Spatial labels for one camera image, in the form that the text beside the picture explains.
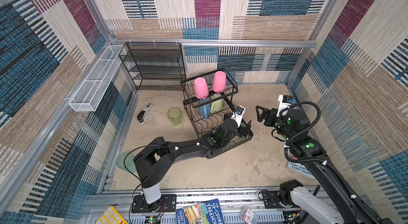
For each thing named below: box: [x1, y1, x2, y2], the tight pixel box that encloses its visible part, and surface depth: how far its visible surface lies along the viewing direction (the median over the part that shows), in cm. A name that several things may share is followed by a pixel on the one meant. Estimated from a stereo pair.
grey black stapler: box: [137, 102, 154, 124], surface depth 104 cm
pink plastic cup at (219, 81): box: [212, 71, 227, 93], surface depth 88 cm
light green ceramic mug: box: [210, 98, 224, 115], surface depth 101 cm
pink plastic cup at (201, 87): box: [193, 76, 209, 99], surface depth 84 cm
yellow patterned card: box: [95, 205, 130, 224], surface depth 71 cm
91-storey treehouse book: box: [175, 198, 225, 224], surface depth 70 cm
